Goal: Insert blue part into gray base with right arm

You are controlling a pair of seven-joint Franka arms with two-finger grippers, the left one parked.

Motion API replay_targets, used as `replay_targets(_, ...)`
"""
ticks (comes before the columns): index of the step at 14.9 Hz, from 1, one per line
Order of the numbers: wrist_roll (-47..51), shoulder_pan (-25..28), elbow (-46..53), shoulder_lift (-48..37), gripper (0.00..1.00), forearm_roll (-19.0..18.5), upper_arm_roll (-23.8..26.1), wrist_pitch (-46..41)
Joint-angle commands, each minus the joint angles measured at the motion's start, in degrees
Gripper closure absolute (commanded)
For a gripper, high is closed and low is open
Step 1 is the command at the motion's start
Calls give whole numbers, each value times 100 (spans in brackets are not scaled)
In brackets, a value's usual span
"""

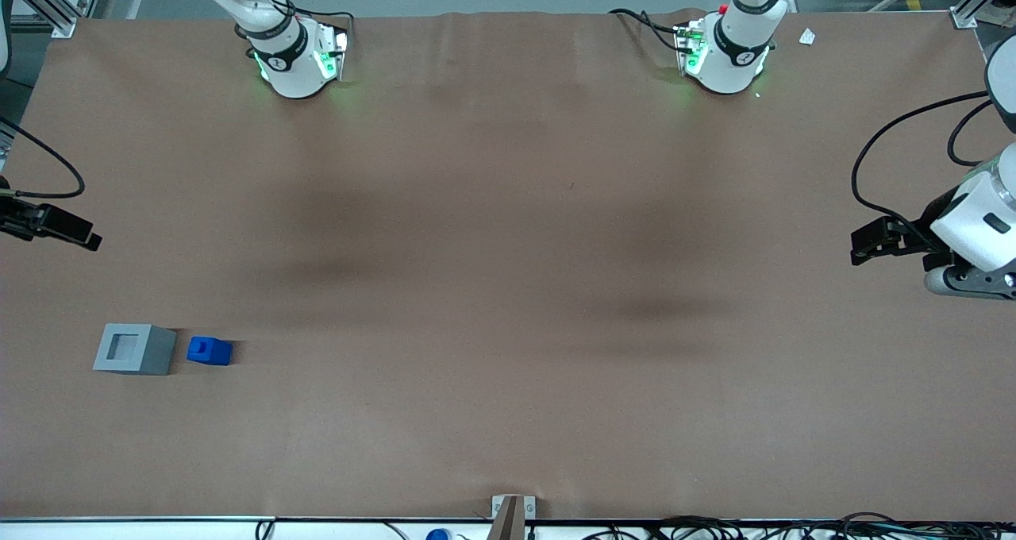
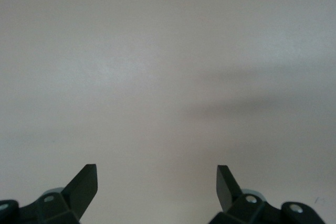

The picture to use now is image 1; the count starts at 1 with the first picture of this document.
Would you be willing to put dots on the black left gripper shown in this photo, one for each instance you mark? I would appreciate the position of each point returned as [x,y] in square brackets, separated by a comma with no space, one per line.
[925,231]

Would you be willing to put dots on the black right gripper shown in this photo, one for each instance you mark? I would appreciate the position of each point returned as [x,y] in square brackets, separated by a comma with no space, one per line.
[16,216]

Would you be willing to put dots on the blue plastic part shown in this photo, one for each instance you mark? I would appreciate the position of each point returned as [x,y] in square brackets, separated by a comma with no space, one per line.
[213,352]

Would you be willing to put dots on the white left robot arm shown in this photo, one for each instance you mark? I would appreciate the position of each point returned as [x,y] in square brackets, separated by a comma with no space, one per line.
[730,55]

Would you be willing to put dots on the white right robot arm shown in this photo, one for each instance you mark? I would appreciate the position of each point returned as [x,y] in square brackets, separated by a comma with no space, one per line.
[294,63]

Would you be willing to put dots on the gray square base block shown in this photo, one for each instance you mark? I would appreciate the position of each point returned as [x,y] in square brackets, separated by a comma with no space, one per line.
[151,351]

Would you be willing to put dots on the small white paper scrap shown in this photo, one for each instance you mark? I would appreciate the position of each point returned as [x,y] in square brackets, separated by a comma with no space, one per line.
[807,36]

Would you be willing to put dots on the brown table cover sheet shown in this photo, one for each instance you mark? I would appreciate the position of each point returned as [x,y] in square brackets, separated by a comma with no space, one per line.
[508,286]

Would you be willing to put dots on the blue round cap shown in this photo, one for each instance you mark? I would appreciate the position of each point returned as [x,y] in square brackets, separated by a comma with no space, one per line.
[438,535]

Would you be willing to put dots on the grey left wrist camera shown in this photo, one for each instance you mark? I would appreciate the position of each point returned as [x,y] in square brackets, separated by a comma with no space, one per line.
[964,283]

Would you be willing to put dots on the white table edge rail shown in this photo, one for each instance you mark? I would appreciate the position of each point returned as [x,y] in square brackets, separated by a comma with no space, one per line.
[159,530]

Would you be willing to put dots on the metal bracket with brown post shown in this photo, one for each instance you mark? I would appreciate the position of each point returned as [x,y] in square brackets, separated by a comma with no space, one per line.
[509,516]

